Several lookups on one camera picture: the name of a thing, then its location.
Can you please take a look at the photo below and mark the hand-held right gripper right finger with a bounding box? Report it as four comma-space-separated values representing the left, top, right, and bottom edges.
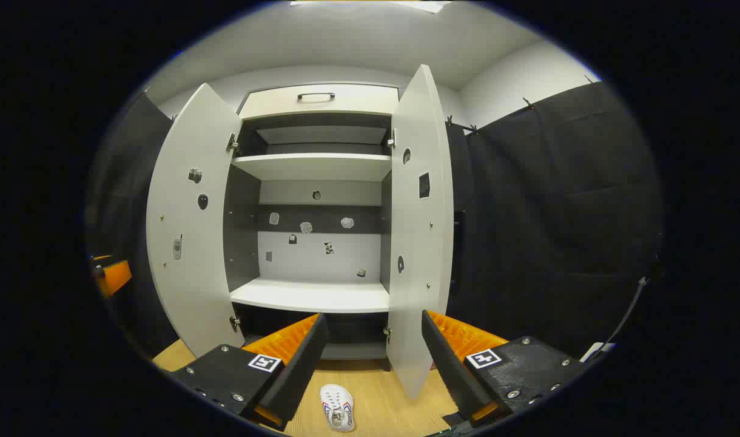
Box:
421, 310, 588, 430

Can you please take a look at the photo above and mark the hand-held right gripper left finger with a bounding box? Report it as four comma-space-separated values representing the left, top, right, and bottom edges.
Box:
167, 313, 330, 433

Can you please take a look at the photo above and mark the white canvas shoe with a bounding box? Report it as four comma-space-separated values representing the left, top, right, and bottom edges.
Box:
319, 384, 356, 433

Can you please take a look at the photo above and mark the white cabinet door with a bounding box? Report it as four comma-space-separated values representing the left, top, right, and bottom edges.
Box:
385, 64, 456, 400
146, 83, 245, 359

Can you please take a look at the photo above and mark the grey white shoe cabinet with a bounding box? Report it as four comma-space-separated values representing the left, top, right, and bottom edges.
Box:
223, 83, 401, 372

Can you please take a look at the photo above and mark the white cabinet drawer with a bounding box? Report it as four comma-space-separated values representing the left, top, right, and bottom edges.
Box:
238, 84, 400, 120

